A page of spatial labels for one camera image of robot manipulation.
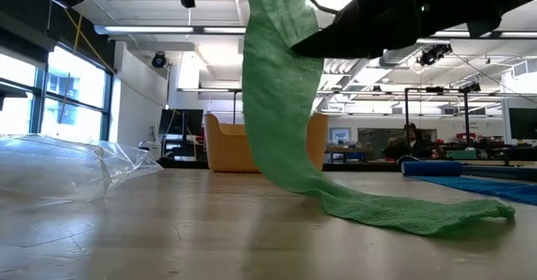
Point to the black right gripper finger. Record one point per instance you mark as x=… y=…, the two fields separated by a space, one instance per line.
x=361 y=32

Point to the green elastic bandage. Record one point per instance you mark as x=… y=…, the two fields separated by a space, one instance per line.
x=277 y=104

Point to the blue elastic bandage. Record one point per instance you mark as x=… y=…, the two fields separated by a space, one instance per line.
x=432 y=169

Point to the long ceiling light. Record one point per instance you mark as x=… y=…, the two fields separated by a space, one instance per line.
x=147 y=29

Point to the person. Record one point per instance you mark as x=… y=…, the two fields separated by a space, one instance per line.
x=413 y=143

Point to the dark computer monitor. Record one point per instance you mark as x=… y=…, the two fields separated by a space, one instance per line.
x=180 y=122
x=524 y=122

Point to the large window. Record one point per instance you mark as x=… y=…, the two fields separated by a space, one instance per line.
x=75 y=79

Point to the yellow plastic bin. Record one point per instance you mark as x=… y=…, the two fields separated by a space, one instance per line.
x=226 y=146

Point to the white machine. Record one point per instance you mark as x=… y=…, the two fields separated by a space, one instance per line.
x=150 y=150

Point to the black ceiling camera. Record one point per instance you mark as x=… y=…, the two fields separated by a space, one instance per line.
x=434 y=54

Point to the round black wall camera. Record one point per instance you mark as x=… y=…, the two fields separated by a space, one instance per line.
x=158 y=60

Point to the black camera stand frame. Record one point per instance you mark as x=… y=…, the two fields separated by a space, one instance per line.
x=407 y=112

